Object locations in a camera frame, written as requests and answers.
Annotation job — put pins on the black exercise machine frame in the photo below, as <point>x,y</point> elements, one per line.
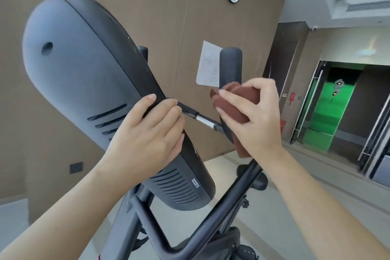
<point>213,208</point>

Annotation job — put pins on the grey exercise machine console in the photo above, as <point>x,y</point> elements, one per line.
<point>82,64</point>

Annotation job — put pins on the black wall socket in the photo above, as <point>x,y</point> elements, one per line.
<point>76,167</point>

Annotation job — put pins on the metal framed glass door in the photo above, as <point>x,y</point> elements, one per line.
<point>374,147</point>

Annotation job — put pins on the red fire extinguisher cabinet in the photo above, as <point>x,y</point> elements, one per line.
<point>283,128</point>

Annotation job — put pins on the person's left thumb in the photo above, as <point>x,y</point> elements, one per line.
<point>146,104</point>

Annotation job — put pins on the person's left middle finger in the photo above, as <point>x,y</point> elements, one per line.
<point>172,119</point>

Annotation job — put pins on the green stepped platform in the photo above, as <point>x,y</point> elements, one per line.
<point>332,110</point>

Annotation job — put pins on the white paper notice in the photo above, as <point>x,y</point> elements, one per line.
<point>207,64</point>

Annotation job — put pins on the person's right hand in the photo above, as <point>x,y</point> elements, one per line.
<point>265,128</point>

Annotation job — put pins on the red fire alarm box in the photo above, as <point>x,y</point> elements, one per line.
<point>292,98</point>

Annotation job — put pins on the person's right thumb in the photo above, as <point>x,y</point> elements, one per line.
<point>237,96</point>

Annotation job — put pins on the person's right forearm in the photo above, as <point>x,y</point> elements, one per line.
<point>320,214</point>

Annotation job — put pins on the black round adjustment knob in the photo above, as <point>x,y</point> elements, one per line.
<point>259,182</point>

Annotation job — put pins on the person's left forearm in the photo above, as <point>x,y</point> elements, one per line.
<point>61,217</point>

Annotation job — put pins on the person's left little finger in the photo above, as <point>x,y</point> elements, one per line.
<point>178,147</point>

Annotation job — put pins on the person's left hand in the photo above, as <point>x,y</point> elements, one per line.
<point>146,141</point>

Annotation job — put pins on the ceiling air vent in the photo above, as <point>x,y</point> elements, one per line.
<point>368,6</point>

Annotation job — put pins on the brown cleaning cloth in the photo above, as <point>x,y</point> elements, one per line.
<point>234,112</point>

